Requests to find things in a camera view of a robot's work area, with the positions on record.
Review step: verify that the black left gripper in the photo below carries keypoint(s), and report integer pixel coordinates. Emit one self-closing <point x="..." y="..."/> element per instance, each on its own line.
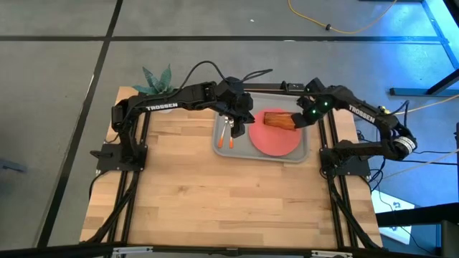
<point x="235" y="102"/>

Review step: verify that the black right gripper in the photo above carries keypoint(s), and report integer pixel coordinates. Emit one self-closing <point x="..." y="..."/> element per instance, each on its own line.
<point x="312" y="116"/>

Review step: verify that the brown wooden cup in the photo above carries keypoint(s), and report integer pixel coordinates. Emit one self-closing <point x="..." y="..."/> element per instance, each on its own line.
<point x="279" y="121"/>

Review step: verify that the red round plate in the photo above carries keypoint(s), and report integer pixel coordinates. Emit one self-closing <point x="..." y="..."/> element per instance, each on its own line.
<point x="274" y="143"/>

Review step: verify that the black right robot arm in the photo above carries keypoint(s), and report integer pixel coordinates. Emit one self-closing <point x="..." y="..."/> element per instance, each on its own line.
<point x="362" y="113"/>

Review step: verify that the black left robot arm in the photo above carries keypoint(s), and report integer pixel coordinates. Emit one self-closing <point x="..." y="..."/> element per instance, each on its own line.
<point x="193" y="96"/>

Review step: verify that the grey plastic tray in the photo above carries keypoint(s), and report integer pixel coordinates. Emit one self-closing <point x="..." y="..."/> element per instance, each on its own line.
<point x="236" y="154"/>

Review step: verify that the black mounting bar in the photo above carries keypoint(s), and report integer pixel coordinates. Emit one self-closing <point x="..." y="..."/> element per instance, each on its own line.
<point x="272" y="86"/>

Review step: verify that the green plant in white pot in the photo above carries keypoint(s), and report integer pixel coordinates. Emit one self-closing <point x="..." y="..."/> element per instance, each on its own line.
<point x="157" y="80"/>

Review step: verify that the black stand leg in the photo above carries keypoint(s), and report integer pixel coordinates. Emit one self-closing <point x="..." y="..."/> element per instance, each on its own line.
<point x="412" y="91"/>

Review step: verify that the white printed sheet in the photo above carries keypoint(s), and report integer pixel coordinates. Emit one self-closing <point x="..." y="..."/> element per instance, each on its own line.
<point x="387" y="200"/>

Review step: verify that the black furniture beam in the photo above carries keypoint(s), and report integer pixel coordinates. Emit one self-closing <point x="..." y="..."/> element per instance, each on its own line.
<point x="430" y="215"/>

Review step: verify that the grey floor object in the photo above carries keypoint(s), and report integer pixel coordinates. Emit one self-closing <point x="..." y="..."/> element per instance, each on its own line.
<point x="10" y="165"/>

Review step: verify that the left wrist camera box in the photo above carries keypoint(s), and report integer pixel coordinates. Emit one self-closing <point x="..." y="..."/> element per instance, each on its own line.
<point x="238" y="129"/>

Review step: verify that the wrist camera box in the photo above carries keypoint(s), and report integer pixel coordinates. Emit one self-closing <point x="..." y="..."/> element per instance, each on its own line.
<point x="313" y="85"/>
<point x="238" y="129"/>

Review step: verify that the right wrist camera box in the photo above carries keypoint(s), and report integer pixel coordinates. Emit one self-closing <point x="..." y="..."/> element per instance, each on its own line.
<point x="313" y="85"/>

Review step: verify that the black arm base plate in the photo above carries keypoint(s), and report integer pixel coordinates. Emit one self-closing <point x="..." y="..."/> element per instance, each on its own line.
<point x="107" y="161"/>
<point x="358" y="168"/>

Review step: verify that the silver bracket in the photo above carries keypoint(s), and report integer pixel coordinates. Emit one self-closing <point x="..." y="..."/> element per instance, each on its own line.
<point x="331" y="254"/>
<point x="132" y="250"/>

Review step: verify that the small table-level camera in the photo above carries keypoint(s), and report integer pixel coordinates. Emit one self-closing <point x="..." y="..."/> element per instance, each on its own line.
<point x="232" y="251"/>

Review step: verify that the black aluminium table frame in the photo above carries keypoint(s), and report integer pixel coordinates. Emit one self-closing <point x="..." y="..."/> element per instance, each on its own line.
<point x="197" y="251"/>

